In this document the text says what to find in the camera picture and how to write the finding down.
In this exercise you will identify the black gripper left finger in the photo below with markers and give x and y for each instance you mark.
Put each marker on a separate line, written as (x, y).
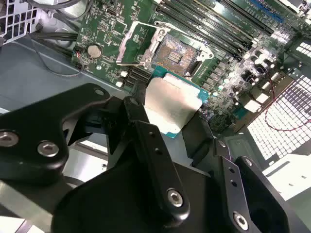
(36, 116)

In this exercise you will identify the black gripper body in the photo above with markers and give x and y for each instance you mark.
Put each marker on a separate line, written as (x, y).
(109, 206)

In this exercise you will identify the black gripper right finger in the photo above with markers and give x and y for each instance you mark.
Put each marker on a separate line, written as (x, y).
(227, 174)

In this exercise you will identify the silver CPU chip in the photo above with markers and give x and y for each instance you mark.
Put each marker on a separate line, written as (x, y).
(170, 102)

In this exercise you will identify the metal socket cover frame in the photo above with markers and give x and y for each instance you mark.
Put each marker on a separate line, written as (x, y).
(155, 42)

